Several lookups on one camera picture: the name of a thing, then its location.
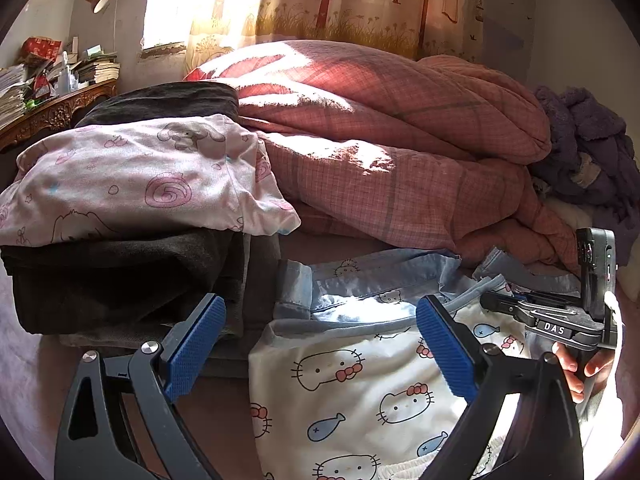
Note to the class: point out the stack of books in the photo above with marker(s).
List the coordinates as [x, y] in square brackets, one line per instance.
[97, 66]

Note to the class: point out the red box on desk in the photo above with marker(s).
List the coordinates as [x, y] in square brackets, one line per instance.
[38, 49]

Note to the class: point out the white pillow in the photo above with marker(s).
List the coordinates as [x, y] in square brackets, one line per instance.
[575, 216]

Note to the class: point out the stack of papers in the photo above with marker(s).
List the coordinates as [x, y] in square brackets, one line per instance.
[13, 83]

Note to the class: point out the pink plaid quilt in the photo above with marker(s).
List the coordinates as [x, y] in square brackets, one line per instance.
[429, 154]

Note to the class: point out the pink cartoon folded garment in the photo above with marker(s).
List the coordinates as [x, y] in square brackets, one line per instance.
[158, 174]

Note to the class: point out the white Hello Kitty pants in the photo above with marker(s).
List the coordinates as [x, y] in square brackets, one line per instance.
[343, 385]

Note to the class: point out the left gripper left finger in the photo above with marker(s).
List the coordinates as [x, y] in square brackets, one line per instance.
[95, 438]

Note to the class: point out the wooden desk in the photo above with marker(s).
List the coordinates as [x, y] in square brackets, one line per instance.
[57, 114]

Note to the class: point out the person right hand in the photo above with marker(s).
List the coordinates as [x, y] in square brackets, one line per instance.
[598, 368]

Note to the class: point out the purple fleece blanket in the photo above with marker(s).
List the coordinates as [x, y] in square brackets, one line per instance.
[591, 162]

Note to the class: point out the tree print curtain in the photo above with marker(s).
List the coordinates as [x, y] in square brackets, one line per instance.
[411, 28]

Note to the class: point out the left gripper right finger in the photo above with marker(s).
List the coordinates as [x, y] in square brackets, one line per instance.
[543, 441]

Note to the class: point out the dark folded clothes stack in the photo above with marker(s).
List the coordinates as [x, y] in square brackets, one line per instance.
[141, 279]

